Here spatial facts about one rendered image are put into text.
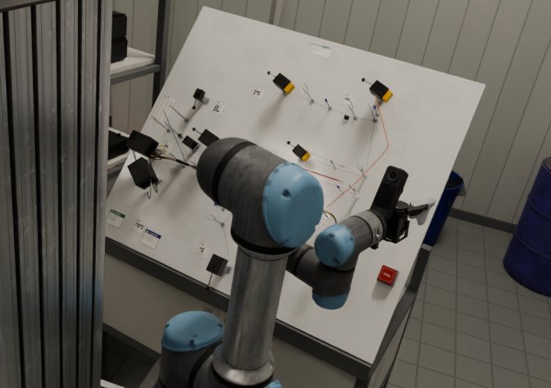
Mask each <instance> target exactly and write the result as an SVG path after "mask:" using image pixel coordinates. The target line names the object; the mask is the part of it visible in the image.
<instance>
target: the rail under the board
mask: <svg viewBox="0 0 551 388"><path fill-rule="evenodd" d="M105 253H107V254H109V255H111V256H112V257H114V258H117V259H119V260H121V261H122V262H125V263H127V264H129V265H131V266H132V267H135V268H138V269H139V270H141V271H143V272H146V273H148V274H149V275H151V276H154V277H156V278H157V279H159V280H161V281H164V282H166V283H167V284H169V285H172V286H174V287H175V288H177V289H179V290H182V291H184V292H185V293H187V294H190V295H192V296H193V297H195V298H197V299H200V300H202V301H203V302H205V303H207V304H210V305H211V306H213V307H215V308H218V309H220V310H221V311H223V312H226V313H228V307H229V302H230V296H229V295H227V294H225V293H222V292H220V291H219V290H216V289H214V288H212V287H211V286H209V287H210V290H206V287H207V285H206V284H204V283H202V282H200V281H197V280H195V279H194V278H192V277H190V276H187V275H185V274H184V273H182V272H179V271H177V270H175V269H173V268H171V267H168V266H167V265H165V264H163V263H161V262H158V261H157V260H154V259H152V258H150V257H148V256H146V255H144V254H142V253H140V252H138V251H136V250H134V249H131V248H129V247H127V246H125V245H123V244H121V243H119V242H117V241H115V240H113V239H111V238H108V237H106V236H105ZM273 336H274V337H276V338H278V339H280V340H283V341H284V342H286V343H288V344H290V345H292V346H294V347H296V348H298V349H301V350H302V351H304V352H306V353H308V354H310V355H313V356H315V357H317V358H319V359H321V360H323V361H325V362H327V363H329V364H331V365H333V366H335V367H337V368H339V369H341V370H343V371H345V372H347V373H349V374H351V375H353V376H355V377H357V378H359V379H361V380H363V381H367V380H368V378H369V376H370V375H371V373H372V370H373V367H374V364H375V361H376V359H375V361H374V363H373V364H370V363H368V362H366V361H364V360H362V359H360V358H357V357H355V356H353V355H351V354H349V353H347V352H345V351H343V350H342V349H339V348H336V347H334V346H333V345H330V344H328V343H326V342H325V341H323V340H320V339H318V338H316V337H314V336H311V335H309V334H308V333H306V332H304V331H301V330H299V329H298V328H296V327H294V326H291V325H289V324H287V323H285V322H282V321H281V320H279V319H276V320H275V327H274V331H273Z"/></svg>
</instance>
